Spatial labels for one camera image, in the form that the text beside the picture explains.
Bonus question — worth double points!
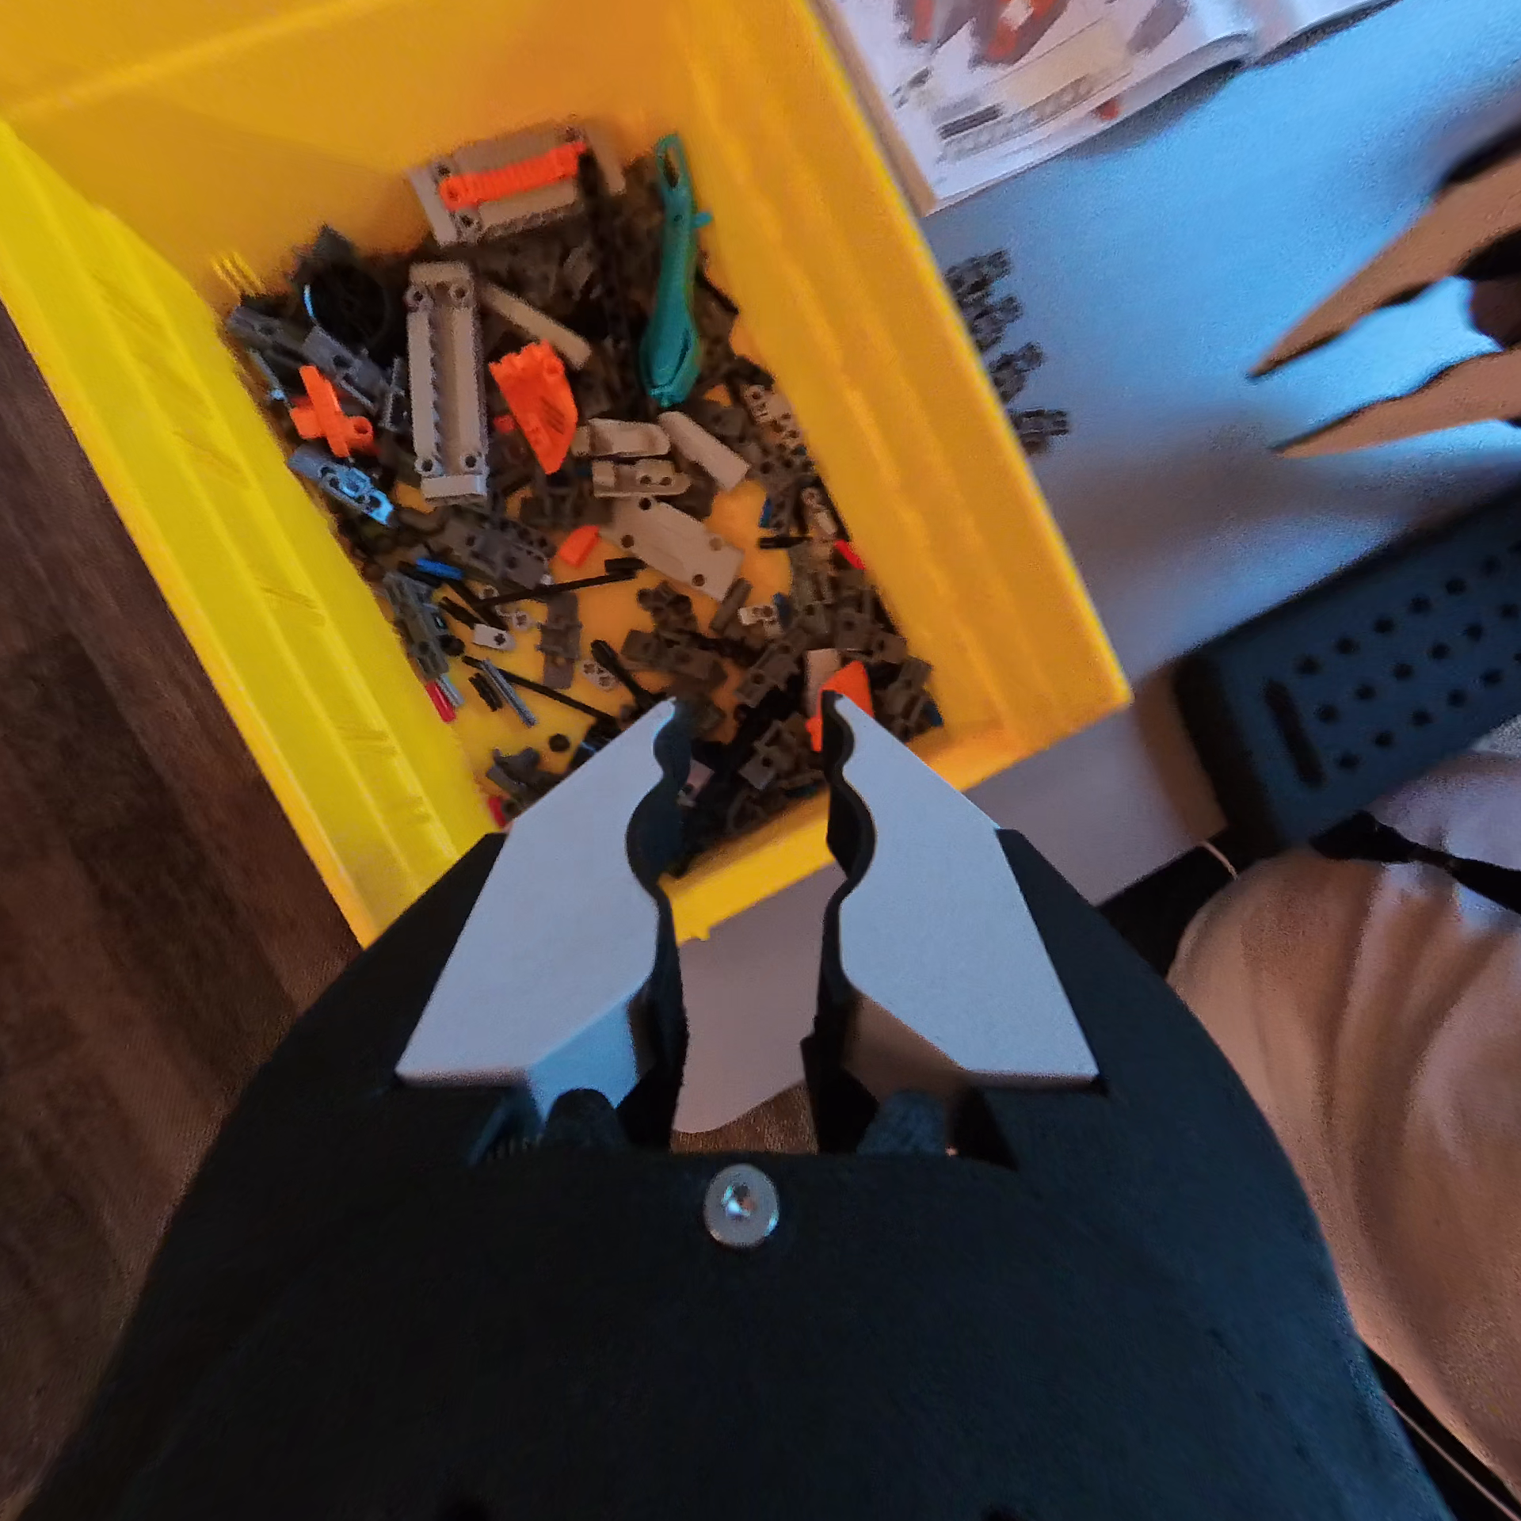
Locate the person's beige trousers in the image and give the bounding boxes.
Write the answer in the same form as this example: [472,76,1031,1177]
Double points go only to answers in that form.
[1169,750,1521,1476]

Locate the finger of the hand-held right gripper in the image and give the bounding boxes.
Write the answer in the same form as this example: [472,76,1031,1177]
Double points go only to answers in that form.
[1269,346,1521,463]
[1244,150,1521,382]

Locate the teal brick separator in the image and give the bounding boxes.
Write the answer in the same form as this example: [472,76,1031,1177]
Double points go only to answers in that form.
[637,134,714,403]

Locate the light grey long frame brick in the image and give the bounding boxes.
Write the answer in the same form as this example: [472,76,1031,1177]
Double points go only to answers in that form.
[404,262,492,503]

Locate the grey desk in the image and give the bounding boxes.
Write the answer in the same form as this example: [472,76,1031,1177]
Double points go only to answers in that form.
[665,0,1521,1137]

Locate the yellow plastic bin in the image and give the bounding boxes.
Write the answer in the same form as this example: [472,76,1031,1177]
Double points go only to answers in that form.
[0,0,1132,946]

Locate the black toy wheel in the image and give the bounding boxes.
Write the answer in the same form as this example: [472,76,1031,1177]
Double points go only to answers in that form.
[288,244,399,353]

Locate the orange cross connector brick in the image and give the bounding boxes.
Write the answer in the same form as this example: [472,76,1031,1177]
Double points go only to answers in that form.
[288,365,373,459]

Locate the grey block with orange rack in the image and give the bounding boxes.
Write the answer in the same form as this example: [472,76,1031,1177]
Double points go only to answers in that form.
[408,120,626,248]

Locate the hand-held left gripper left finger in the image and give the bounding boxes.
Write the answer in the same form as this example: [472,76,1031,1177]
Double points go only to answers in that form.
[392,697,696,1154]

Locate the black perforated block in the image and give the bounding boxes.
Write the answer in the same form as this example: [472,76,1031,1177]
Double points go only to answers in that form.
[1176,487,1521,852]

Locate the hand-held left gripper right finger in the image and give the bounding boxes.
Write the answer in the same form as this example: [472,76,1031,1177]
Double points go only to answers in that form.
[801,690,1102,1154]

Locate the pile of toy bricks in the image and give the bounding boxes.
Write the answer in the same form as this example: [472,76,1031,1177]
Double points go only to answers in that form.
[218,120,945,881]

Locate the toy instruction booklet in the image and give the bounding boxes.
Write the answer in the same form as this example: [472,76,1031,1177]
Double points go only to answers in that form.
[819,0,1403,218]

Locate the orange panel brick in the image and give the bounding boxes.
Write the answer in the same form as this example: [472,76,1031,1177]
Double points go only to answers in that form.
[486,344,579,477]

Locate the light grey panel brick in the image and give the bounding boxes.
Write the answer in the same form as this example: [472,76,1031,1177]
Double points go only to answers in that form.
[600,496,745,603]

